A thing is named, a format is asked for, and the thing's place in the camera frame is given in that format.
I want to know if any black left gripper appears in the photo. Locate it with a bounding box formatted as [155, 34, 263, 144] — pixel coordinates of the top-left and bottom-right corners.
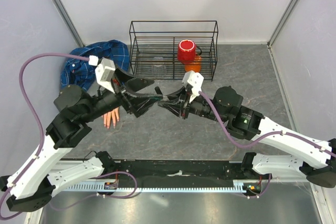
[83, 64, 165, 122]

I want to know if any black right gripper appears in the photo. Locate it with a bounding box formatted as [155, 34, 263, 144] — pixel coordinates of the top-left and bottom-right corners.
[158, 86, 227, 124]

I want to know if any black nail polish cap brush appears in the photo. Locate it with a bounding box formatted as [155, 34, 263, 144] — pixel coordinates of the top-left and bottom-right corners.
[154, 86, 164, 98]

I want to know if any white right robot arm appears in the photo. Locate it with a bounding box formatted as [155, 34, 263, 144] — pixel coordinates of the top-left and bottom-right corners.
[158, 86, 335, 188]

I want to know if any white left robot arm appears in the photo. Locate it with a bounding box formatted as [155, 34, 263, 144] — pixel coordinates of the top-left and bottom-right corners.
[1, 66, 163, 213]

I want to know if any mannequin hand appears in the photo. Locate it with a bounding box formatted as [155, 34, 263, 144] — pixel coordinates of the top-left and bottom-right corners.
[102, 108, 120, 129]

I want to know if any clear glass cup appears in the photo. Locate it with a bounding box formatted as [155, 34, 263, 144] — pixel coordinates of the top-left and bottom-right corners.
[152, 57, 166, 79]

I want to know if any orange cup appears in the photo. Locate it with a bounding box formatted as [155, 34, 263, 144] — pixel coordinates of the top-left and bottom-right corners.
[184, 55, 202, 72]

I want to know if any red ceramic mug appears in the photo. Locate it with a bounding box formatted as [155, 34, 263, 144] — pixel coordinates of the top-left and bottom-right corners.
[177, 39, 202, 64]

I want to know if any blue plaid shirt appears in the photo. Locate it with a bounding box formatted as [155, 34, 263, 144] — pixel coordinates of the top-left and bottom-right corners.
[60, 40, 130, 91]

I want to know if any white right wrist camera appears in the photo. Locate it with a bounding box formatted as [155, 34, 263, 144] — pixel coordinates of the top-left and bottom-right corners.
[182, 70, 204, 103]

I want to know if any black wire rack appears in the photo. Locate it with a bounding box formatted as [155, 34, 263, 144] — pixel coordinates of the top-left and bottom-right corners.
[129, 20, 218, 80]

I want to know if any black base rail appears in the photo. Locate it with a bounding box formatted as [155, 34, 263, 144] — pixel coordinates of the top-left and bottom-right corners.
[85, 159, 272, 188]

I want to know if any aluminium left corner post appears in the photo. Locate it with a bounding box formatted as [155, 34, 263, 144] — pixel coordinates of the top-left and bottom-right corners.
[52, 0, 85, 47]

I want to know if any aluminium corner post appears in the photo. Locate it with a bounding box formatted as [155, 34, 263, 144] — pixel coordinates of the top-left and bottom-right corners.
[52, 0, 85, 47]
[267, 0, 317, 49]

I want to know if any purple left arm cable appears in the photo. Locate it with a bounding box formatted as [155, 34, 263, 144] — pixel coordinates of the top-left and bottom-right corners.
[0, 52, 139, 221]

